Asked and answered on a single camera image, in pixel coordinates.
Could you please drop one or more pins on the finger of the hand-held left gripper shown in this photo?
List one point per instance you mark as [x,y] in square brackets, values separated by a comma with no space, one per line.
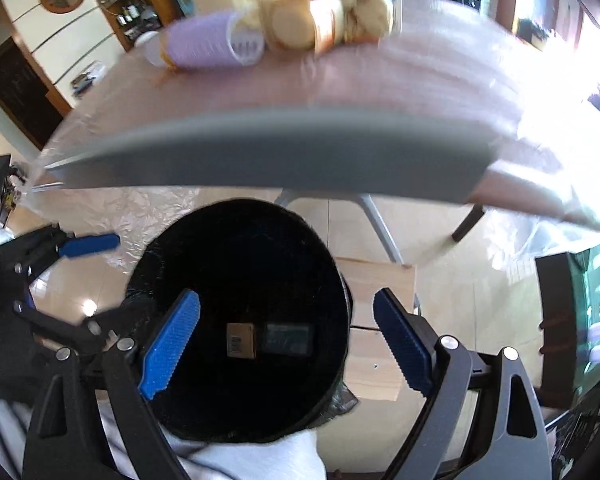
[87,246]
[80,330]

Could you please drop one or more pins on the small cardboard box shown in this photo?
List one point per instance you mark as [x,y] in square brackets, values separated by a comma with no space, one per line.
[241,340]

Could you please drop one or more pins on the white bowl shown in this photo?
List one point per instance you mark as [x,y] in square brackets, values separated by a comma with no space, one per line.
[147,38]

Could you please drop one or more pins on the cluttered low shelf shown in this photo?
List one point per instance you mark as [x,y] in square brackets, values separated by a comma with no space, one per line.
[15,190]

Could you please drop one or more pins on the clear plastic table cover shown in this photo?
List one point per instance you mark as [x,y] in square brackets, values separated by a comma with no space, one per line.
[130,210]

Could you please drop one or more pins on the dark wooden chair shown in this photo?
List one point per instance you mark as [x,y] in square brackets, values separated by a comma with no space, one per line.
[555,330]

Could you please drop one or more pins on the wooden shelf cabinet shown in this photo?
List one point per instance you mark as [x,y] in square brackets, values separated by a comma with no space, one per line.
[130,10]

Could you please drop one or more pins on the stack of books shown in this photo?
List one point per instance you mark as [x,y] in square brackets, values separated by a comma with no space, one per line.
[87,77]

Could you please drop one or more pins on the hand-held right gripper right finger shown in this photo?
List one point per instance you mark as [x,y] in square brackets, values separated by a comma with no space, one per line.
[402,347]

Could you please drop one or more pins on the dark wooden door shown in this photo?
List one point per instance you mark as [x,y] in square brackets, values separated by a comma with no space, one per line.
[20,95]

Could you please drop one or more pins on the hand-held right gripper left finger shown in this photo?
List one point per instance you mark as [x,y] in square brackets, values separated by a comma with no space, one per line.
[172,345]

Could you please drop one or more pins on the dark flat packet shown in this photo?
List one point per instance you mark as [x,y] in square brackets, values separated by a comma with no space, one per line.
[287,337]

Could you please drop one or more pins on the wooden table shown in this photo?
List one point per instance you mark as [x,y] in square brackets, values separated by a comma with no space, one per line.
[467,222]

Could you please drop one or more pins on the purple cylinder container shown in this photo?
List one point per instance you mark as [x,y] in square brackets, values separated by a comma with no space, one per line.
[205,45]

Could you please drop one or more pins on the black round trash bin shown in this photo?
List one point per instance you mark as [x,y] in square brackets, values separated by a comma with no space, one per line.
[240,260]

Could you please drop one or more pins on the wooden stool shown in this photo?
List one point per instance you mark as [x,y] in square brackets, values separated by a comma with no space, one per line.
[370,360]

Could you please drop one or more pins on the cream paper towel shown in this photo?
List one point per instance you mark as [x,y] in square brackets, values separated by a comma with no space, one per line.
[370,7]

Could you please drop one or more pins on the brown paper cup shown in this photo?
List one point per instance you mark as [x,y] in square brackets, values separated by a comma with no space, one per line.
[300,22]

